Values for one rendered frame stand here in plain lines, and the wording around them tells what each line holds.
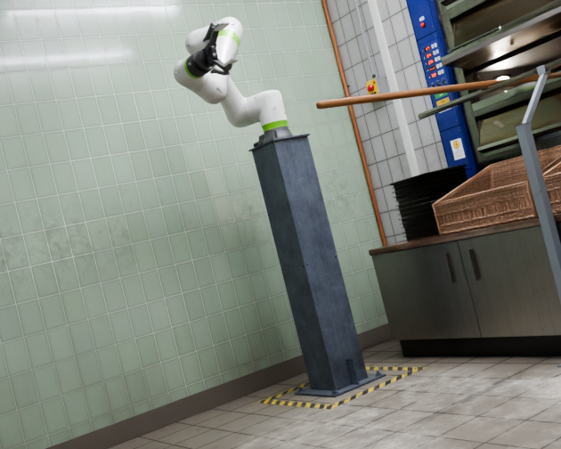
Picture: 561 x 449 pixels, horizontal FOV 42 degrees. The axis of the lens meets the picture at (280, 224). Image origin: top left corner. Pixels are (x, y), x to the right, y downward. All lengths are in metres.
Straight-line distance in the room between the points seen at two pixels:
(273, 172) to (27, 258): 1.19
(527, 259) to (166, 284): 1.73
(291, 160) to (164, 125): 0.79
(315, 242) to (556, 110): 1.26
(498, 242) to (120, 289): 1.77
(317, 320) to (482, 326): 0.74
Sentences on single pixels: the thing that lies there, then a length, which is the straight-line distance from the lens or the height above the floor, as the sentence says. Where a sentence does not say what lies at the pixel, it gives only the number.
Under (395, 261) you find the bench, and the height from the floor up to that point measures 0.50.
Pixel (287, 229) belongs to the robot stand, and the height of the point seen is 0.78.
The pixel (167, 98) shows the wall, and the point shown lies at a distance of 3.95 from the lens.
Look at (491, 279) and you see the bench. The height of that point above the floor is 0.36.
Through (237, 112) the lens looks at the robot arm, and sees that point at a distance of 3.58.
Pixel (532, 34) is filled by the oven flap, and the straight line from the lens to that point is 3.65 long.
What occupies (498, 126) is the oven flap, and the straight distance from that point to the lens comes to 3.86.
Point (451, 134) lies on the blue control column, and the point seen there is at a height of 1.06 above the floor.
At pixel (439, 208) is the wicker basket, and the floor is 0.70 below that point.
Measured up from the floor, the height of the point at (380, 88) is 1.44.
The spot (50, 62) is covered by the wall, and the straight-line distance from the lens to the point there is 3.78.
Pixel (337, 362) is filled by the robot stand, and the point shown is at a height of 0.13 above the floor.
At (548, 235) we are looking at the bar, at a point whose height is 0.51.
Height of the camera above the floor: 0.75
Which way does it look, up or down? 1 degrees up
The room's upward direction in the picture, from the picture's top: 14 degrees counter-clockwise
